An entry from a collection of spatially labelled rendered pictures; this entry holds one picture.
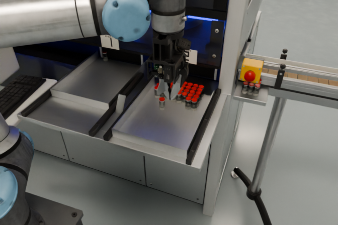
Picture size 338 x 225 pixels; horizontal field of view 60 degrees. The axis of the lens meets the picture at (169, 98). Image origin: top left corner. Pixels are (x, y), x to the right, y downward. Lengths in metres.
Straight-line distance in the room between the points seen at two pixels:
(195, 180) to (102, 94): 0.72
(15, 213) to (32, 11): 0.49
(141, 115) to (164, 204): 0.91
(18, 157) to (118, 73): 0.62
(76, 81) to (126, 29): 0.85
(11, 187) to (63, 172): 1.37
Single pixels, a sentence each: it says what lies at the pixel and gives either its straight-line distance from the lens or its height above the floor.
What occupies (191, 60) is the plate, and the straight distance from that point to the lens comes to 1.14.
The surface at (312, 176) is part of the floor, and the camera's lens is 2.20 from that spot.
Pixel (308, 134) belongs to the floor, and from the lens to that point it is 2.50.
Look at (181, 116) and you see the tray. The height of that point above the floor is 0.88.
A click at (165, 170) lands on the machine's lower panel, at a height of 0.29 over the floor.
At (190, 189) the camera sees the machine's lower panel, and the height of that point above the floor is 0.20.
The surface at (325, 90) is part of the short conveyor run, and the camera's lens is 1.27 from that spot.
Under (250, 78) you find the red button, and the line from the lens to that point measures 1.09.
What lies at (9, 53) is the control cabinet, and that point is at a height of 0.91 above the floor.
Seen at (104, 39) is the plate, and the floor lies 1.03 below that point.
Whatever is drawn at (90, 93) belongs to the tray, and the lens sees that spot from 1.21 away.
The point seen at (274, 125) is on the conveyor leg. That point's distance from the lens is 1.44.
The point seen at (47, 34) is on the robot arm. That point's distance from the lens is 0.50.
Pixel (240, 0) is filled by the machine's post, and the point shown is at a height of 1.25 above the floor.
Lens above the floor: 1.57
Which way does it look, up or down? 37 degrees down
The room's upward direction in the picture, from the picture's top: straight up
